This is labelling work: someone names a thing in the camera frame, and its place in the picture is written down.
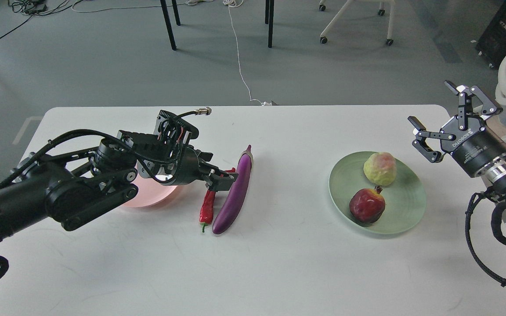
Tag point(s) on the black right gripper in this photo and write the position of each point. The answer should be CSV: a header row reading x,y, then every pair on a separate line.
x,y
475,147

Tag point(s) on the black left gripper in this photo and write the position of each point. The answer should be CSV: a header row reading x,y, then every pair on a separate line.
x,y
194,165

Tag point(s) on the purple eggplant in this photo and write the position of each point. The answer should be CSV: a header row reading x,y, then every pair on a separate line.
x,y
244,170

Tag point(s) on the red chili pepper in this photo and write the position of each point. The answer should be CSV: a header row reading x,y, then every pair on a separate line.
x,y
207,208

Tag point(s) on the green yellow guava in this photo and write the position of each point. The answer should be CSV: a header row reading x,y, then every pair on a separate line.
x,y
380,168

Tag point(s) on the red pomegranate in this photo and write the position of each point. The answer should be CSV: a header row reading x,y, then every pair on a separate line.
x,y
367,205

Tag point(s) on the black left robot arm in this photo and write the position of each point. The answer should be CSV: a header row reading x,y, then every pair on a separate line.
x,y
83,174

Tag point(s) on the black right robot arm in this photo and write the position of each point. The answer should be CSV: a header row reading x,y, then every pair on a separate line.
x,y
429,145

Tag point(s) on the pink plate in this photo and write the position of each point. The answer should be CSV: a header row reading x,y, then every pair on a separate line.
x,y
149,193

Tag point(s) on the green plate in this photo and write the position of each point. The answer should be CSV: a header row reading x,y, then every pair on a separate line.
x,y
405,198

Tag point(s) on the black cabinet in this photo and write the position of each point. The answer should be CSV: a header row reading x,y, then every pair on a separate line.
x,y
491,45

